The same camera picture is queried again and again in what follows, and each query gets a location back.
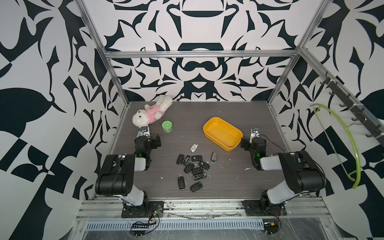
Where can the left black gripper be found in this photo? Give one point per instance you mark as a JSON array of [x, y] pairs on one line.
[[149, 140]]

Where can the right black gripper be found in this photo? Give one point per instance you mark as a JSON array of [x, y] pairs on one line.
[[250, 142]]

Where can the yellow plastic storage box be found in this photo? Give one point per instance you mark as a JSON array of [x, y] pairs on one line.
[[222, 133]]

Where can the silver black BMW key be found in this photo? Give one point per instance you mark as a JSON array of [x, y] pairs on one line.
[[214, 157]]

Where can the white silver car key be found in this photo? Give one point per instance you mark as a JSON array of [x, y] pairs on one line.
[[194, 147]]

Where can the black car key top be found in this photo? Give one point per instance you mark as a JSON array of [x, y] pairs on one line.
[[196, 158]]

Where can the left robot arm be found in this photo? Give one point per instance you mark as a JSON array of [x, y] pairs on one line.
[[116, 177]]

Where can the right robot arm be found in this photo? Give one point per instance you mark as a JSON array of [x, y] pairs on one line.
[[302, 174]]

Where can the black flip key slanted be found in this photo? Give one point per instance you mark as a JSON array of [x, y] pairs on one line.
[[186, 160]]

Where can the black chrome-edged car key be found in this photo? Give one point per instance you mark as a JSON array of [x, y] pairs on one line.
[[199, 176]]

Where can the black car key bottom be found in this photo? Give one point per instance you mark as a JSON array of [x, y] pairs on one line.
[[195, 187]]

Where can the white plush dog pink shirt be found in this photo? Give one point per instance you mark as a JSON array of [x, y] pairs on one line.
[[151, 114]]

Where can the green plastic clothes hanger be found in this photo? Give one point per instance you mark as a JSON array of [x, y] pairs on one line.
[[339, 142]]

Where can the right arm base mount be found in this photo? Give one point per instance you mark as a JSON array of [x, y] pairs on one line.
[[263, 208]]

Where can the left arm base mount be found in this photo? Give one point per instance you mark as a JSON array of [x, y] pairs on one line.
[[148, 209]]

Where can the white slotted cable duct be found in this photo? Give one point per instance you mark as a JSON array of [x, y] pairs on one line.
[[176, 225]]

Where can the aluminium frame back bar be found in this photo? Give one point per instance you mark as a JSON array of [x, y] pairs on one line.
[[200, 54]]

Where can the black wall hook rack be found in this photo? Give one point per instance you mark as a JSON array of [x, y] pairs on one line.
[[363, 116]]

